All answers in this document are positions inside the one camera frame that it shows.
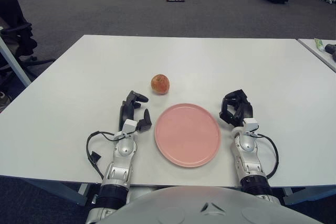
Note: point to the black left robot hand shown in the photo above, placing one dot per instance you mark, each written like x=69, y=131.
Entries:
x=127, y=111

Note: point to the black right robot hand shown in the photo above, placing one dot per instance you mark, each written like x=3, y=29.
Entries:
x=245, y=108

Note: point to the red yellow apple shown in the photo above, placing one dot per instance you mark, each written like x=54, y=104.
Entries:
x=160, y=84

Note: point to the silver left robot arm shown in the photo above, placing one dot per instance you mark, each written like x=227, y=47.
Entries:
x=123, y=150

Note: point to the pink round plate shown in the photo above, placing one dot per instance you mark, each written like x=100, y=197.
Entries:
x=187, y=134

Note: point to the white side table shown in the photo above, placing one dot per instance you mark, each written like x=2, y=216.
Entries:
x=315, y=51

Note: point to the green white tube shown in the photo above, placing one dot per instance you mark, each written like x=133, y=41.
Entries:
x=319, y=44

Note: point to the black handheld controller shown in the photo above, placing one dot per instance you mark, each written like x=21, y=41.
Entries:
x=331, y=48

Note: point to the grey robot torso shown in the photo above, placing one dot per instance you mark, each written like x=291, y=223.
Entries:
x=183, y=205

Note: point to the white desk with blue leg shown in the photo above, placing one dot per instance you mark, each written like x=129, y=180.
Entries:
x=15, y=64

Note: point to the grey shoe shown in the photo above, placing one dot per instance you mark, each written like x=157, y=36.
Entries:
x=4, y=99

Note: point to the black office chair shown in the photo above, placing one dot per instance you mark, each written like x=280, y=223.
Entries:
x=13, y=6

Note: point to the blue-grey table frame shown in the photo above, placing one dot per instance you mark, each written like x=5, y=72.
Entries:
x=65, y=193

